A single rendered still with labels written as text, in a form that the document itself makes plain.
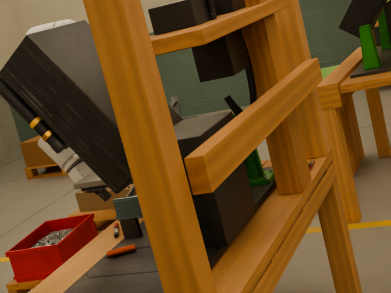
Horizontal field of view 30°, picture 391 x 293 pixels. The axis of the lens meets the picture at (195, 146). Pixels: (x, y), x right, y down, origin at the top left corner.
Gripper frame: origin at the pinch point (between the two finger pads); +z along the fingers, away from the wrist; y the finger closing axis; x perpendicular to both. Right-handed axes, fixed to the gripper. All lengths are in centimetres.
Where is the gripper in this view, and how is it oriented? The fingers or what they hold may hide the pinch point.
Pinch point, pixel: (105, 195)
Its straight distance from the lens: 272.8
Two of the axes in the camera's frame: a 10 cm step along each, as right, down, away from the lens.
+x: 6.0, -6.7, -4.4
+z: 7.2, 6.9, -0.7
